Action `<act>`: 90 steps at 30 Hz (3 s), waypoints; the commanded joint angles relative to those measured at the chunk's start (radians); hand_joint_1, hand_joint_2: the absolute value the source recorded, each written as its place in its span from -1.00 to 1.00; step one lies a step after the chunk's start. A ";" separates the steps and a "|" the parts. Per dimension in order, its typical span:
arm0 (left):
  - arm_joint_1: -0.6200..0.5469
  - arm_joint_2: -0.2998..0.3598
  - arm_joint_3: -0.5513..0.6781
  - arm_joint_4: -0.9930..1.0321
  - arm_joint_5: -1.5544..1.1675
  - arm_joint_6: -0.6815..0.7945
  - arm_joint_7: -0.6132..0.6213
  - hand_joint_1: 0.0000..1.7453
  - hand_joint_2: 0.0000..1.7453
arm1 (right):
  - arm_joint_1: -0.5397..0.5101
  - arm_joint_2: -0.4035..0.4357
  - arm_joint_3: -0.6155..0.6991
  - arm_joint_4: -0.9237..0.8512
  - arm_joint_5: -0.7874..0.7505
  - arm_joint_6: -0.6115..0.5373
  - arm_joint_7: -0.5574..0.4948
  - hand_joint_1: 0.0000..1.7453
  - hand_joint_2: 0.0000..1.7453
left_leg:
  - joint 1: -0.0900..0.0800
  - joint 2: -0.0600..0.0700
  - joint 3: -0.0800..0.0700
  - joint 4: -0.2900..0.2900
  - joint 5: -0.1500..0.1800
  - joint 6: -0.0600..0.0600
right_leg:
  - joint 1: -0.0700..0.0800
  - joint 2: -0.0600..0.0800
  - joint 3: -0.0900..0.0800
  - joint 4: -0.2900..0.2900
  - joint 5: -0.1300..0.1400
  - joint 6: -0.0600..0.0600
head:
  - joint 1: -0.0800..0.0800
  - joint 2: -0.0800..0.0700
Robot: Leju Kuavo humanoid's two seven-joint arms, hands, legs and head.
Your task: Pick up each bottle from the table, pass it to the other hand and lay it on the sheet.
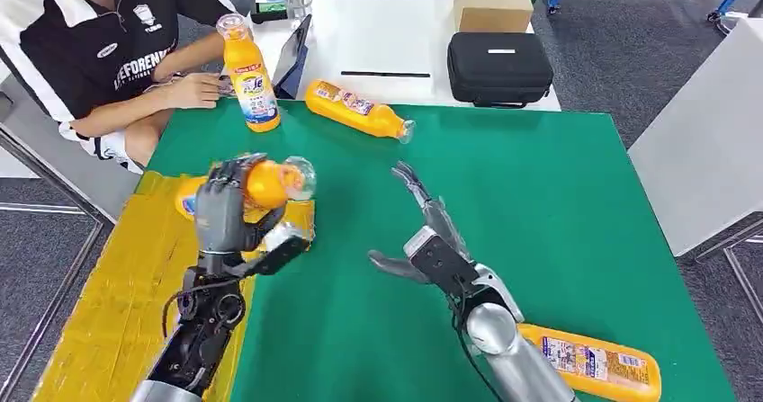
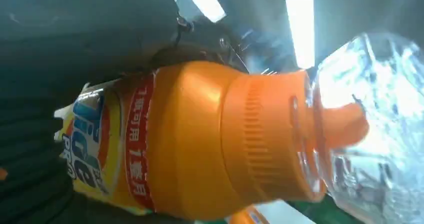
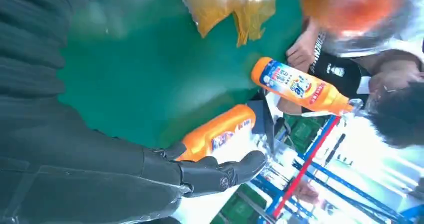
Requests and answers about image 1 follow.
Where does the cardboard box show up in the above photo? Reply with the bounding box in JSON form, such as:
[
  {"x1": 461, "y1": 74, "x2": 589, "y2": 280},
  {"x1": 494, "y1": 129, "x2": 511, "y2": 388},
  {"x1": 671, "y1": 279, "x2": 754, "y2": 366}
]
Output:
[{"x1": 453, "y1": 0, "x2": 535, "y2": 35}]

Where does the black stylus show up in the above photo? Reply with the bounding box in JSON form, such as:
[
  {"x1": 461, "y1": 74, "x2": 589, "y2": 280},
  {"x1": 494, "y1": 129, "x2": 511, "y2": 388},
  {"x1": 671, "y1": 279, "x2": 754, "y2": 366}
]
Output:
[{"x1": 339, "y1": 70, "x2": 432, "y2": 80}]

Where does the grey metal-framed table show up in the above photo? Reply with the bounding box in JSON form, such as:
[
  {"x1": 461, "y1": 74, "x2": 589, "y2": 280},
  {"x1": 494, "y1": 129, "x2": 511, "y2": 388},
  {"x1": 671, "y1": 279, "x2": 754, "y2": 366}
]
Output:
[{"x1": 0, "y1": 74, "x2": 142, "y2": 400}]

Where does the person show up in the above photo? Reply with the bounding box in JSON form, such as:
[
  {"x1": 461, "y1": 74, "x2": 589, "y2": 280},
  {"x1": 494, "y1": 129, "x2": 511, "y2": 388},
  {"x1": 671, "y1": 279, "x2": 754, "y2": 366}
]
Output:
[{"x1": 0, "y1": 0, "x2": 239, "y2": 175}]

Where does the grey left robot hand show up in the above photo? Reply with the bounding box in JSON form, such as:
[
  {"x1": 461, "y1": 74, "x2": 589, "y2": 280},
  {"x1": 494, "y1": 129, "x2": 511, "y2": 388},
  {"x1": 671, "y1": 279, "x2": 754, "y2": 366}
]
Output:
[{"x1": 193, "y1": 153, "x2": 289, "y2": 256}]

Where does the white side table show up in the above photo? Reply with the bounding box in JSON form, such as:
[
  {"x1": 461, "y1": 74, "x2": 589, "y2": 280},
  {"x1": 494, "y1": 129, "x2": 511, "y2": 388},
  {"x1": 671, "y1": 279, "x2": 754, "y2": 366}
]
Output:
[{"x1": 628, "y1": 17, "x2": 763, "y2": 329}]

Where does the green mat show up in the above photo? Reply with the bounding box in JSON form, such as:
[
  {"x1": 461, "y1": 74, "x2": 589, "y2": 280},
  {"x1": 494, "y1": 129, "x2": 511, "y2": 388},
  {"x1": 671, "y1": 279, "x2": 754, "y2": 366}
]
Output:
[{"x1": 146, "y1": 98, "x2": 737, "y2": 402}]

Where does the black carrying case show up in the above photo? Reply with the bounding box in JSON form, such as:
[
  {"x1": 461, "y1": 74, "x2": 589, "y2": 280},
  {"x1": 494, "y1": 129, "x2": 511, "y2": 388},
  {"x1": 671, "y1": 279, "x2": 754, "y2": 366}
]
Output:
[{"x1": 446, "y1": 31, "x2": 555, "y2": 110}]

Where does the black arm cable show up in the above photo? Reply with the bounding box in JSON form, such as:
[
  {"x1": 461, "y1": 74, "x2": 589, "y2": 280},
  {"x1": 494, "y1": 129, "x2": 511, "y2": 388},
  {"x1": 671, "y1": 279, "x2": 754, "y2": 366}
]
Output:
[
  {"x1": 160, "y1": 280, "x2": 239, "y2": 340},
  {"x1": 451, "y1": 277, "x2": 507, "y2": 402}
]

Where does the small black device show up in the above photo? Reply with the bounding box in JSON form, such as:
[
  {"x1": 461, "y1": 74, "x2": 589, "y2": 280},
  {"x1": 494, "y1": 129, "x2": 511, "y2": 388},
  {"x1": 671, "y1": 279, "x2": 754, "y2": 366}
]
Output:
[{"x1": 249, "y1": 0, "x2": 289, "y2": 26}]

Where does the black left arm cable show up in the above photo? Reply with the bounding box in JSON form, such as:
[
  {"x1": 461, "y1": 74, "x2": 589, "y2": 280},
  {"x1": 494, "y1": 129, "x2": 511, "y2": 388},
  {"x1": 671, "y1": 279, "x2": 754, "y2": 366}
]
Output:
[{"x1": 160, "y1": 280, "x2": 239, "y2": 340}]

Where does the person's hand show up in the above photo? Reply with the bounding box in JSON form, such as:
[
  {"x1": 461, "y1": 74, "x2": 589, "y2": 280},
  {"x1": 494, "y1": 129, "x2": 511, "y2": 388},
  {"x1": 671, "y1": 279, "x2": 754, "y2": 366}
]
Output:
[{"x1": 164, "y1": 71, "x2": 223, "y2": 112}]

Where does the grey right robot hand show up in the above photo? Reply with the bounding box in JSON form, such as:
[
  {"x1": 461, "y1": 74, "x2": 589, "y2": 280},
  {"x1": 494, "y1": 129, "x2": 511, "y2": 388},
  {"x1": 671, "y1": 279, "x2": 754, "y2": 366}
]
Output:
[{"x1": 368, "y1": 160, "x2": 473, "y2": 285}]

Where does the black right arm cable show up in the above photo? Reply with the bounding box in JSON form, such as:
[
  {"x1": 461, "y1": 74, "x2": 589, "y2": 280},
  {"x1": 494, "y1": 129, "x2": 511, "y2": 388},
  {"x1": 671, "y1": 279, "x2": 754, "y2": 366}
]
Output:
[{"x1": 451, "y1": 277, "x2": 507, "y2": 402}]

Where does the dark tablet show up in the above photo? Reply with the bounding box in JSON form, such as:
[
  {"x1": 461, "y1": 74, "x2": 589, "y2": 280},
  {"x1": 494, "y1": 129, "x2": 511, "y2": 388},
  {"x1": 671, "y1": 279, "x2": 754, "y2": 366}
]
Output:
[{"x1": 272, "y1": 13, "x2": 313, "y2": 101}]

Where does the orange drink bottle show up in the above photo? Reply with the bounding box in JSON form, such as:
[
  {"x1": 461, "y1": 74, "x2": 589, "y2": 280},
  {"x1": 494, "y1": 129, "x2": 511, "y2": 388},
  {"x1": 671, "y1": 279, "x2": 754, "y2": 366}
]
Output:
[
  {"x1": 174, "y1": 156, "x2": 318, "y2": 222},
  {"x1": 516, "y1": 323, "x2": 663, "y2": 402},
  {"x1": 304, "y1": 79, "x2": 417, "y2": 146},
  {"x1": 215, "y1": 13, "x2": 282, "y2": 134}
]

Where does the yellow sheet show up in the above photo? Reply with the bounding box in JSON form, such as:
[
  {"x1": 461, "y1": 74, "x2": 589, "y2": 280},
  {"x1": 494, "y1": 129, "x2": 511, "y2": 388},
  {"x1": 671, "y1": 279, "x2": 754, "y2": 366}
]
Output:
[{"x1": 32, "y1": 169, "x2": 317, "y2": 402}]

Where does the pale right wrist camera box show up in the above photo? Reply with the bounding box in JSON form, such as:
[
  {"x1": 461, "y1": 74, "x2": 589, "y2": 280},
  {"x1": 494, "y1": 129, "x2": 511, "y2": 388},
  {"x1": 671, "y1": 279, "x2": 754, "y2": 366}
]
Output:
[{"x1": 404, "y1": 226, "x2": 480, "y2": 300}]

